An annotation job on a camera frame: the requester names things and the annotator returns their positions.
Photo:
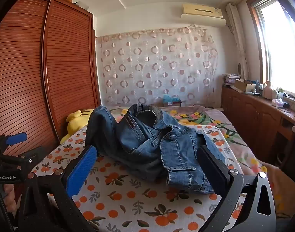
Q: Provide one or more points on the pink and white box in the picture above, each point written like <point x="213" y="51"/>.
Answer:
<point x="278" y="102"/>

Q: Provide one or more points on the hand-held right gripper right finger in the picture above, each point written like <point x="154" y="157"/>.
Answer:
<point x="215" y="171"/>

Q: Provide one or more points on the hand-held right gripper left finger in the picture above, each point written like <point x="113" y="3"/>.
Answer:
<point x="82" y="171"/>

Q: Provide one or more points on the blue denim pants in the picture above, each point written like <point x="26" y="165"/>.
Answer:
<point x="147" y="145"/>

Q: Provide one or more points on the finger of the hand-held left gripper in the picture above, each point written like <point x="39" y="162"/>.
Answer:
<point x="15" y="138"/>

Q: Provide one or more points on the white jug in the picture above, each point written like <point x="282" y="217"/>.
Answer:
<point x="267" y="91"/>

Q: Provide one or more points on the tan blanket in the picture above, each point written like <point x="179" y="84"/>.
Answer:
<point x="280" y="191"/>

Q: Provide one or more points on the orange fruit print bedsheet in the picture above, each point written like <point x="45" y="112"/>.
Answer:
<point x="128" y="198"/>

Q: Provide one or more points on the wooden sideboard cabinet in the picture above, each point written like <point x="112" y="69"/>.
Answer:
<point x="249" y="116"/>

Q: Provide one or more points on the circle-patterned lace curtain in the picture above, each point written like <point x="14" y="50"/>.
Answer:
<point x="157" y="65"/>

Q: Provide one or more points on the floral blanket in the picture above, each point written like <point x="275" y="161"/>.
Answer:
<point x="205" y="117"/>

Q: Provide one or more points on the stack of papers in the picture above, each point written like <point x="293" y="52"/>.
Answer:
<point x="230" y="78"/>

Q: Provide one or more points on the blue bottle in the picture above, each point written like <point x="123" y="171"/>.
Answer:
<point x="257" y="85"/>

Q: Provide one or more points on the teal cloth bundle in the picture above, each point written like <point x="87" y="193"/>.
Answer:
<point x="170" y="99"/>

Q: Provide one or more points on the cardboard box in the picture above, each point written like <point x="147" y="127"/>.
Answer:
<point x="243" y="85"/>

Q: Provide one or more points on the beige air conditioner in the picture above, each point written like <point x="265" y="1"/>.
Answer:
<point x="203" y="13"/>

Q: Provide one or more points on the wooden slatted wardrobe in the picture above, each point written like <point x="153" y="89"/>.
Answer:
<point x="29" y="77"/>

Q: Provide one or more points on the yellow plush toy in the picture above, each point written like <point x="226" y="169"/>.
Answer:
<point x="75" y="125"/>

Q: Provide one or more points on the brown box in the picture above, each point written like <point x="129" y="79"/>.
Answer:
<point x="174" y="104"/>

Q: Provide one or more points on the person's left hand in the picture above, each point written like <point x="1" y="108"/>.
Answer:
<point x="9" y="198"/>

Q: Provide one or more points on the green-capped bottle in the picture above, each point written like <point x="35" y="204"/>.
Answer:
<point x="281" y="93"/>

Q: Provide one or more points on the beige drawn curtain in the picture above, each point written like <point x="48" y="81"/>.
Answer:
<point x="237" y="36"/>

